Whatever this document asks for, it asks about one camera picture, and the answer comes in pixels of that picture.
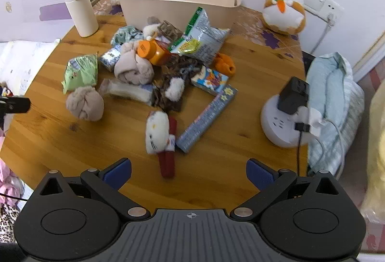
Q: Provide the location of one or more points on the light blue striped blanket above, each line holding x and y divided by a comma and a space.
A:
331, 84

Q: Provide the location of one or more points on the orange rolled sock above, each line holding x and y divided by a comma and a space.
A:
225, 63

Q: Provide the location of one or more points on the white fluffy pompom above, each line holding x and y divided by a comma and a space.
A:
175, 89

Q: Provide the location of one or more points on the pink plush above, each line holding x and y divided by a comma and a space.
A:
132, 69

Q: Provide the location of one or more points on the white wall socket panel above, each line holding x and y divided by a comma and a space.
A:
318, 0

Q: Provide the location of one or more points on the white printed bedding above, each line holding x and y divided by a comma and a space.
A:
21, 63

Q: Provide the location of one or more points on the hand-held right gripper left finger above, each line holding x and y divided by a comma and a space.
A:
120, 171

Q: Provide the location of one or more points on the leopard print cloth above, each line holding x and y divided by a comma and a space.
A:
7, 223

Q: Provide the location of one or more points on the small black box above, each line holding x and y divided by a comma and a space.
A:
204, 120

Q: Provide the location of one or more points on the pale yellow plush blanket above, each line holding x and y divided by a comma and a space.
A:
376, 159

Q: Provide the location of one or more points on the round wooden desk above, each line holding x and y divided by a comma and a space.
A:
75, 144

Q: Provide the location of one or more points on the small white mouse plush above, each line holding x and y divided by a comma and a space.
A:
151, 28

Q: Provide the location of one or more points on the brown patterned cloth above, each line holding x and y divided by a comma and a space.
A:
168, 69

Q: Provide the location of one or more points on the green patterned scrunchie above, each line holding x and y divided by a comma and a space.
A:
126, 35

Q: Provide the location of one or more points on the green snack packet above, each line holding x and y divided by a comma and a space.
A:
80, 72

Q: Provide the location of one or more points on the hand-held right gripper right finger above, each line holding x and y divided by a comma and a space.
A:
256, 171

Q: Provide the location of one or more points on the clear wrapped white packet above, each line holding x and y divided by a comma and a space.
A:
126, 90

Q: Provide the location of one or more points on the beige rolled sock ball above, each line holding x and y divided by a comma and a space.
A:
85, 104

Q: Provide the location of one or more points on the blue white tissue pack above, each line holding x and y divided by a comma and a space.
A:
109, 59

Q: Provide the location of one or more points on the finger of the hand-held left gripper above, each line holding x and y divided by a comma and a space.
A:
15, 104

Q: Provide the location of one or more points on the small colourful carton box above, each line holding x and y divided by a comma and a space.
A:
210, 80

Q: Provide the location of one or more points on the round white power strip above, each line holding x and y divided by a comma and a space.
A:
278, 129

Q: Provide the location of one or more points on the beige plastic storage bin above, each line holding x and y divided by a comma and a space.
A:
180, 6

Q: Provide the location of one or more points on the red cloth roll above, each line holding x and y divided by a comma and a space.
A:
167, 162

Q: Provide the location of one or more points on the white thermos bottle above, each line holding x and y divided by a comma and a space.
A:
81, 6

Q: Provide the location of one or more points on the black power adapter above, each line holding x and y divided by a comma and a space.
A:
293, 96

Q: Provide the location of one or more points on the pink clothing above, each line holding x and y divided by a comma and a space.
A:
9, 180

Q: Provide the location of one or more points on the white charger plug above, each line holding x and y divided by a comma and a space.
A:
312, 120

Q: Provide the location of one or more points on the orange white hamster plush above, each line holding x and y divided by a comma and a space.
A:
284, 12

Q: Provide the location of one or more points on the silver green snack bag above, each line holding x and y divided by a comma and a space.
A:
201, 36

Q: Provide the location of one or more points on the white cat plush toy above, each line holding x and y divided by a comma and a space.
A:
157, 132

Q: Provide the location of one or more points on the orange plastic bottle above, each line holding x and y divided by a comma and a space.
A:
153, 51

